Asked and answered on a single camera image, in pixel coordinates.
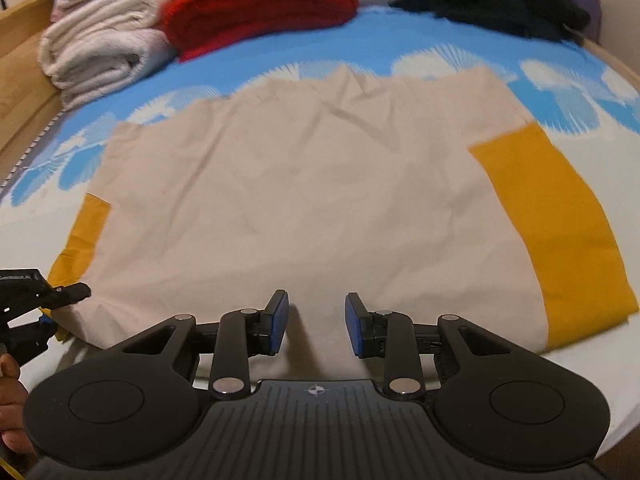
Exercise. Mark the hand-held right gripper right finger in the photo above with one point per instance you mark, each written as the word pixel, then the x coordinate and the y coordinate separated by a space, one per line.
pixel 354 325

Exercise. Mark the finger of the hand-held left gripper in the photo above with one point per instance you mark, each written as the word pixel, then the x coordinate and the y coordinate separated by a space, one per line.
pixel 27 337
pixel 72 294

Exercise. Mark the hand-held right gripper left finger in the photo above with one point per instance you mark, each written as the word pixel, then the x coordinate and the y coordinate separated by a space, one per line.
pixel 280 322

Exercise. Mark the beige and yellow hooded jacket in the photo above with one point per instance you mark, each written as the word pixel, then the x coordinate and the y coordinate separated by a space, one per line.
pixel 310 200

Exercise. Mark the pile of black clothes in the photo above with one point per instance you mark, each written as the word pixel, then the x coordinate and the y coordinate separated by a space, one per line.
pixel 495 0

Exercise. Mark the person's left hand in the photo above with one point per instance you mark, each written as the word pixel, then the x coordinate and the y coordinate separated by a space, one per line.
pixel 11 400

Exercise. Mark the folded white fleece blanket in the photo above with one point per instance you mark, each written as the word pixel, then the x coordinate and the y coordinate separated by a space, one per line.
pixel 100 50

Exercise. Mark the folded red blanket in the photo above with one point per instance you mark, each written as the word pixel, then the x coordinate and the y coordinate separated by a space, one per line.
pixel 260 5

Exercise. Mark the blue and white patterned bedsheet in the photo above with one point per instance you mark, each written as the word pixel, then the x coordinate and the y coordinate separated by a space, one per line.
pixel 560 80

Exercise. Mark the wooden bed frame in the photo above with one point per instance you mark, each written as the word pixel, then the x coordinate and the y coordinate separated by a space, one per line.
pixel 20 60

